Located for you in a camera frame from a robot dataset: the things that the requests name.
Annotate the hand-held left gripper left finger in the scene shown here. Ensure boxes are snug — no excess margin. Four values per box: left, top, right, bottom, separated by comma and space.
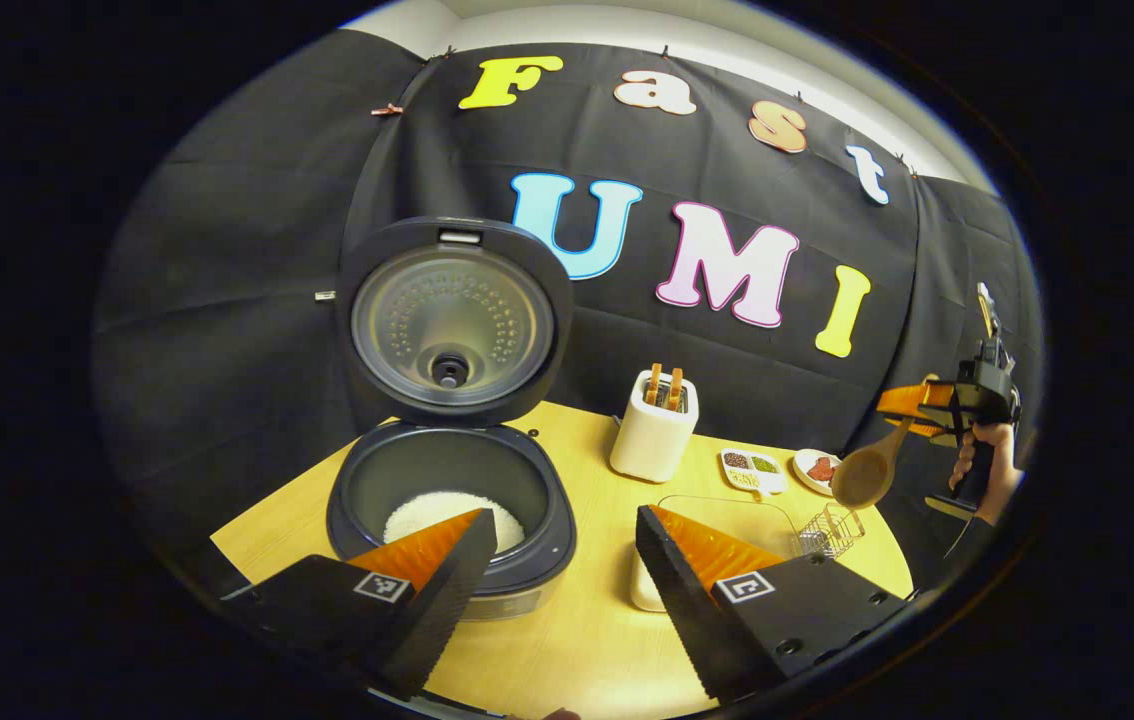
219, 508, 498, 701

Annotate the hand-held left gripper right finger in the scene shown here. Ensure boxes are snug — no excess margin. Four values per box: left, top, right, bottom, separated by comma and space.
635, 503, 913, 704

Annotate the wooden spoon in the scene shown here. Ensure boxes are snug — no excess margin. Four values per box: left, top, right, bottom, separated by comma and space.
830, 375, 940, 510

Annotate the white rice pile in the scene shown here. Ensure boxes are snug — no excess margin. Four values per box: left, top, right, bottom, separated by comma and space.
383, 489, 526, 554

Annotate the clear rice box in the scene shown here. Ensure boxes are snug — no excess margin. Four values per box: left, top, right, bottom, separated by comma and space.
629, 495, 798, 613

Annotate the metal wire chopstick holder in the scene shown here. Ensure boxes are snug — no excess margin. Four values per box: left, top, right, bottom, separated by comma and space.
792, 502, 866, 559

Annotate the dark blue rice cooker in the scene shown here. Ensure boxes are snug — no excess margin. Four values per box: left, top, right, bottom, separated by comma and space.
325, 215, 578, 621

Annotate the white round plate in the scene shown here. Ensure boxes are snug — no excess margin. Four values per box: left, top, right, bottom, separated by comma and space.
793, 448, 843, 497

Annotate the white divided bean dish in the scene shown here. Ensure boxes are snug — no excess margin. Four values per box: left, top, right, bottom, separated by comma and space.
719, 448, 789, 498

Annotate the white toaster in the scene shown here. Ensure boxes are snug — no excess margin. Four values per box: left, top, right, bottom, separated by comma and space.
610, 370, 700, 484

